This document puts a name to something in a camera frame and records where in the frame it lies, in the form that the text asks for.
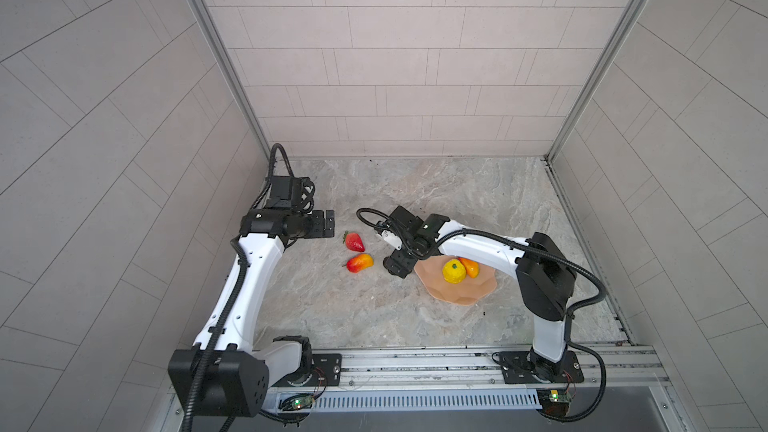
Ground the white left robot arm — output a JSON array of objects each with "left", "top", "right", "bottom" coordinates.
[{"left": 168, "top": 176, "right": 335, "bottom": 430}]

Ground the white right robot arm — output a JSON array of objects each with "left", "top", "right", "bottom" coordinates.
[{"left": 374, "top": 206, "right": 576, "bottom": 382}]

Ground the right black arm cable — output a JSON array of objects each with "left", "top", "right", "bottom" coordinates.
[{"left": 356, "top": 207, "right": 608, "bottom": 424}]

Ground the right green circuit board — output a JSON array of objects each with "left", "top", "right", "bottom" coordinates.
[{"left": 537, "top": 389, "right": 572, "bottom": 418}]

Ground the red fake strawberry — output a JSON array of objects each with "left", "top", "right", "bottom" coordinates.
[{"left": 343, "top": 232, "right": 366, "bottom": 253}]

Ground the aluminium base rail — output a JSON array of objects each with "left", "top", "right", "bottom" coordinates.
[{"left": 167, "top": 344, "right": 673, "bottom": 394}]

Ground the aluminium corner frame post right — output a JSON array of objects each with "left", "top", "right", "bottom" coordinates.
[{"left": 545, "top": 0, "right": 649, "bottom": 164}]

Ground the green circuit board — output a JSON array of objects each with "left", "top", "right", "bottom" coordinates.
[
  {"left": 537, "top": 389, "right": 572, "bottom": 418},
  {"left": 279, "top": 394, "right": 316, "bottom": 412}
]

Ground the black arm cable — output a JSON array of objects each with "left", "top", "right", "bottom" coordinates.
[
  {"left": 179, "top": 142, "right": 316, "bottom": 432},
  {"left": 356, "top": 207, "right": 608, "bottom": 424}
]

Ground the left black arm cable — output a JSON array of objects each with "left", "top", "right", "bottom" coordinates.
[{"left": 179, "top": 142, "right": 316, "bottom": 432}]

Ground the white ventilation grille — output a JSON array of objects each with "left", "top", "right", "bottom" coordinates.
[{"left": 263, "top": 389, "right": 541, "bottom": 414}]

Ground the aluminium corner frame post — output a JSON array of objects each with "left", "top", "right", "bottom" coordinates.
[
  {"left": 545, "top": 0, "right": 649, "bottom": 164},
  {"left": 187, "top": 0, "right": 270, "bottom": 157}
]

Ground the red orange fake mango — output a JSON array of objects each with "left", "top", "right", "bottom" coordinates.
[{"left": 458, "top": 257, "right": 480, "bottom": 278}]

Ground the yellow fake lemon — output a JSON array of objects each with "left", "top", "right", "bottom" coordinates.
[{"left": 442, "top": 259, "right": 467, "bottom": 284}]

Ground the aluminium corner frame post left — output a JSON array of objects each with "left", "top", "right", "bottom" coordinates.
[{"left": 187, "top": 0, "right": 270, "bottom": 157}]

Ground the red yellow fake mango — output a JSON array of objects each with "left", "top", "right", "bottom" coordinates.
[{"left": 346, "top": 253, "right": 374, "bottom": 273}]

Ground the pink wavy fruit bowl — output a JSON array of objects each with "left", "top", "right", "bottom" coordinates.
[{"left": 414, "top": 256, "right": 497, "bottom": 306}]

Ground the left green circuit board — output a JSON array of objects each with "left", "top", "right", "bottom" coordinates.
[{"left": 279, "top": 394, "right": 316, "bottom": 412}]

